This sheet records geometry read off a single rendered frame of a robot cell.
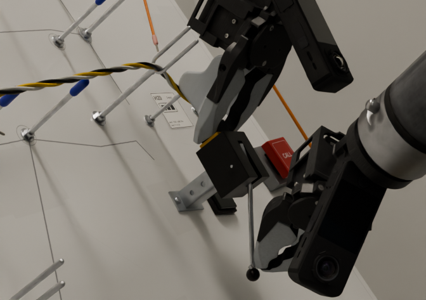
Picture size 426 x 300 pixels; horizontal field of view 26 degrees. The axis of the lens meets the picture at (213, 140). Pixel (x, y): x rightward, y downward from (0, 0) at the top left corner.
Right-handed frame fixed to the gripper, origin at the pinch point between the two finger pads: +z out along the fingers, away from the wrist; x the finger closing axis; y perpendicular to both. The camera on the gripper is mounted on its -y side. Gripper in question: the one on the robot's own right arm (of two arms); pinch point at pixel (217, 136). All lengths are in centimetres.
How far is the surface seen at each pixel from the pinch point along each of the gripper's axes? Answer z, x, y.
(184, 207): 8.0, 1.1, -1.0
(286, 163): 3.8, -19.7, 0.5
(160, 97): 2.2, -5.9, 12.3
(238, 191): 3.3, 0.5, -5.3
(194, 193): 6.2, 1.0, -1.3
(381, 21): -3, -176, 66
